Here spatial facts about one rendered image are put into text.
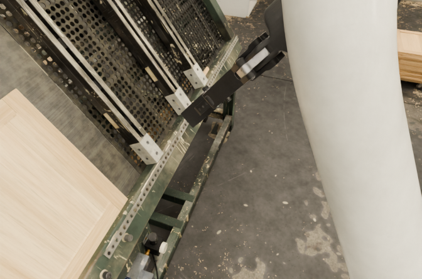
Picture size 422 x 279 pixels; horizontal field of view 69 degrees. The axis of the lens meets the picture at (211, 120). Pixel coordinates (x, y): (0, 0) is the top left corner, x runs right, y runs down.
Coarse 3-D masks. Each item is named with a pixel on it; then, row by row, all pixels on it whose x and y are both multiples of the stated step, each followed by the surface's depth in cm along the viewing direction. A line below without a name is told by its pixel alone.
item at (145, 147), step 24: (0, 0) 100; (24, 0) 100; (24, 24) 103; (48, 24) 105; (48, 48) 107; (72, 48) 110; (72, 72) 112; (96, 96) 116; (120, 120) 121; (144, 144) 128
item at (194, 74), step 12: (144, 0) 149; (144, 12) 153; (156, 12) 151; (156, 24) 155; (168, 24) 157; (168, 36) 158; (168, 48) 163; (180, 48) 161; (180, 60) 165; (192, 60) 168; (192, 72) 168; (192, 84) 174; (204, 84) 172
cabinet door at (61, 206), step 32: (0, 128) 92; (32, 128) 99; (0, 160) 90; (32, 160) 97; (64, 160) 105; (0, 192) 89; (32, 192) 95; (64, 192) 103; (96, 192) 113; (0, 224) 87; (32, 224) 94; (64, 224) 101; (96, 224) 110; (0, 256) 85; (32, 256) 92; (64, 256) 99
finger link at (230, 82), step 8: (240, 64) 33; (232, 72) 35; (224, 80) 37; (232, 80) 36; (240, 80) 35; (248, 80) 34; (216, 88) 38; (224, 88) 38; (232, 88) 37; (208, 96) 40; (216, 96) 39; (224, 96) 38; (216, 104) 40
